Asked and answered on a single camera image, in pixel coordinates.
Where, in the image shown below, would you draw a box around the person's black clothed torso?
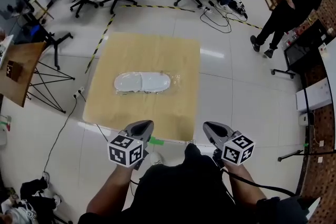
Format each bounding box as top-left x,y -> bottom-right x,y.
78,143 -> 320,224

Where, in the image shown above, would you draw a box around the green tape piece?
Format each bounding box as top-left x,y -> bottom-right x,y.
148,136 -> 165,146

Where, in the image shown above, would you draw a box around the black tripod stand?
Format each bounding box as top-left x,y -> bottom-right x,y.
277,86 -> 336,163

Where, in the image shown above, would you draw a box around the pack of water bottles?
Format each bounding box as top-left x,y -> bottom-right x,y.
281,28 -> 300,48

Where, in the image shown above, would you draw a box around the black power cable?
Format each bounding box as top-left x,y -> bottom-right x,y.
43,91 -> 87,174

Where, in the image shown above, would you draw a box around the person's right forearm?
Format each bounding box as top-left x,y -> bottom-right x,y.
223,159 -> 268,208

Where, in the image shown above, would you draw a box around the whiteboard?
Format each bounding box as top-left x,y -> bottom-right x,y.
318,36 -> 336,151

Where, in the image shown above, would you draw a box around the black monitor on rolling stand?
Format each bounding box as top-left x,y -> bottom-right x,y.
271,19 -> 329,79

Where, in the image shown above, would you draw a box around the yellow black floor tape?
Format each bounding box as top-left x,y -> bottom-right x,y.
85,13 -> 117,74
120,4 -> 195,13

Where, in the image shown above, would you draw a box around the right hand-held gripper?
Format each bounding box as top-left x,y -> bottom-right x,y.
203,121 -> 256,166

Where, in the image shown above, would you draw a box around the small brown box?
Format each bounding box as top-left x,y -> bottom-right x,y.
5,60 -> 24,82

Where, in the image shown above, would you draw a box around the white plate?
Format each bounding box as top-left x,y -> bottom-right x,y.
141,71 -> 171,92
113,72 -> 144,92

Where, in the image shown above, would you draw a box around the white cardboard box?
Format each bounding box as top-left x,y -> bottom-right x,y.
296,77 -> 332,114

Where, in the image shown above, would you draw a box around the brown desk with wire legs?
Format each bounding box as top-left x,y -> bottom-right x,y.
0,41 -> 76,114

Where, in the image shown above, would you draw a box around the white slippers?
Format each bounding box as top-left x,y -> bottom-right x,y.
112,70 -> 182,97

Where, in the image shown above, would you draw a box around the person's left forearm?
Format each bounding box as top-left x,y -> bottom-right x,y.
86,162 -> 138,215

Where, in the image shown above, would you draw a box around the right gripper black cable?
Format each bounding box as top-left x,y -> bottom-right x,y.
219,167 -> 297,198

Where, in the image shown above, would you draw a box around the tangle of black floor cables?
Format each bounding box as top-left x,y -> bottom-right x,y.
199,0 -> 249,34

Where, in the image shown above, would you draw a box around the small white floor device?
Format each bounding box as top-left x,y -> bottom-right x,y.
297,113 -> 311,127

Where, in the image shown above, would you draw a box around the person's white shoe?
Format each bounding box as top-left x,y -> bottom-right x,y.
149,151 -> 165,166

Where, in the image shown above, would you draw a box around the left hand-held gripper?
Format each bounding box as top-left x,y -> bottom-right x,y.
107,120 -> 155,170

